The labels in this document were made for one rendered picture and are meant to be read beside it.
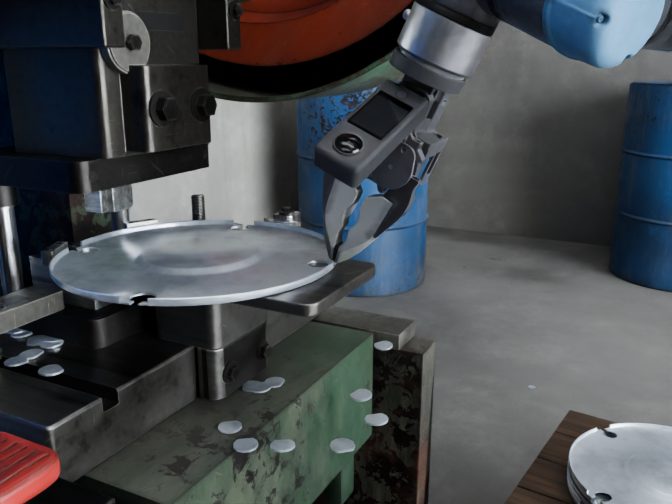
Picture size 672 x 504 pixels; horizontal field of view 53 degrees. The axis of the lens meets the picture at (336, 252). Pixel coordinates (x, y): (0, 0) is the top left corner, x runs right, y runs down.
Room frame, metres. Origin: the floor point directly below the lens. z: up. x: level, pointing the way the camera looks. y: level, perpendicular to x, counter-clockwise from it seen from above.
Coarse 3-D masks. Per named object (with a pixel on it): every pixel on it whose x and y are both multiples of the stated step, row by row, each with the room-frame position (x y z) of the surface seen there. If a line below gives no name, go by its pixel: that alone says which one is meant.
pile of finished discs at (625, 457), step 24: (600, 432) 1.00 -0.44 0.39; (624, 432) 1.00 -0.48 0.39; (648, 432) 1.00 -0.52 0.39; (576, 456) 0.93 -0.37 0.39; (600, 456) 0.93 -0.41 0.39; (624, 456) 0.93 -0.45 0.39; (648, 456) 0.92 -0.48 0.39; (576, 480) 0.86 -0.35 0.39; (600, 480) 0.86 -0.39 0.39; (624, 480) 0.86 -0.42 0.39; (648, 480) 0.86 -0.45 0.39
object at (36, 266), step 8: (72, 248) 0.72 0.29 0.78; (32, 256) 0.69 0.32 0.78; (40, 256) 0.69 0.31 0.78; (32, 264) 0.69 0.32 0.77; (40, 264) 0.68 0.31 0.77; (32, 272) 0.69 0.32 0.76; (40, 272) 0.68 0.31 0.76; (48, 272) 0.68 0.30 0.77; (32, 280) 0.69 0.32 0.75; (40, 280) 0.68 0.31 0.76; (48, 280) 0.68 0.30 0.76; (56, 288) 0.67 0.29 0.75; (64, 296) 0.67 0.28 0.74; (72, 296) 0.66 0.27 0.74; (80, 296) 0.66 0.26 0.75; (72, 304) 0.66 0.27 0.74; (80, 304) 0.66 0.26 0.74; (88, 304) 0.65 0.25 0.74; (96, 304) 0.65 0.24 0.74; (104, 304) 0.66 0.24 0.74
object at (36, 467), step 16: (0, 432) 0.37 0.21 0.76; (0, 448) 0.35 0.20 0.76; (16, 448) 0.35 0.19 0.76; (32, 448) 0.35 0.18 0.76; (48, 448) 0.35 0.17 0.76; (0, 464) 0.34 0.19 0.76; (16, 464) 0.34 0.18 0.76; (32, 464) 0.34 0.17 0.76; (48, 464) 0.34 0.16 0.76; (0, 480) 0.32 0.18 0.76; (16, 480) 0.32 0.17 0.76; (32, 480) 0.33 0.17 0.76; (48, 480) 0.33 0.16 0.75; (0, 496) 0.31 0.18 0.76; (16, 496) 0.32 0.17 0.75; (32, 496) 0.32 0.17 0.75
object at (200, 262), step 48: (96, 240) 0.74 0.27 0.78; (144, 240) 0.75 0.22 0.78; (192, 240) 0.72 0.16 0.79; (240, 240) 0.75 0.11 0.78; (288, 240) 0.75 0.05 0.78; (96, 288) 0.58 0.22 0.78; (144, 288) 0.58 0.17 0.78; (192, 288) 0.58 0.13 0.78; (240, 288) 0.58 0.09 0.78; (288, 288) 0.57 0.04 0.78
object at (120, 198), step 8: (96, 192) 0.71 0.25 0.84; (104, 192) 0.71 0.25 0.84; (112, 192) 0.71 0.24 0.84; (120, 192) 0.72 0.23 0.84; (128, 192) 0.73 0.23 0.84; (88, 200) 0.72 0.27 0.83; (96, 200) 0.71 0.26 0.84; (104, 200) 0.71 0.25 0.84; (112, 200) 0.71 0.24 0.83; (120, 200) 0.72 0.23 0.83; (128, 200) 0.73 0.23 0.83; (88, 208) 0.72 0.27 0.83; (96, 208) 0.71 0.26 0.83; (104, 208) 0.71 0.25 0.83; (112, 208) 0.71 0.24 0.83; (120, 208) 0.72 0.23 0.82
